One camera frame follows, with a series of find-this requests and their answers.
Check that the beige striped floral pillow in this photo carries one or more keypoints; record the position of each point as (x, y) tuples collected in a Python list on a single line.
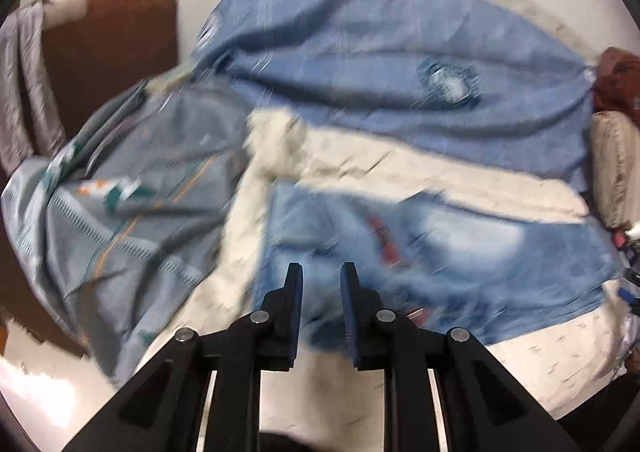
[(615, 158)]

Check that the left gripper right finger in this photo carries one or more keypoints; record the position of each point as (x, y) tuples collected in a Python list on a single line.
[(441, 391)]

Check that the cream leaf-print blanket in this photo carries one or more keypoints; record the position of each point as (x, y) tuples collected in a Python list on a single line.
[(324, 401)]

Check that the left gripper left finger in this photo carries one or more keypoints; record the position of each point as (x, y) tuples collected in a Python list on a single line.
[(202, 392)]

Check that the blue plaid bolster pillow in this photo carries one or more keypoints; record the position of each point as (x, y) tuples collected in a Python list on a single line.
[(463, 78)]

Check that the blue denim jeans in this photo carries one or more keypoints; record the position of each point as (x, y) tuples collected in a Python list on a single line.
[(444, 265)]

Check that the grey patterned duvet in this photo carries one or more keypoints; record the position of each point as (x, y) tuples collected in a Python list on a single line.
[(117, 229)]

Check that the grey cloth on headboard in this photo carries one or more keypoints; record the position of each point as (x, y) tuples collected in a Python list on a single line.
[(30, 121)]

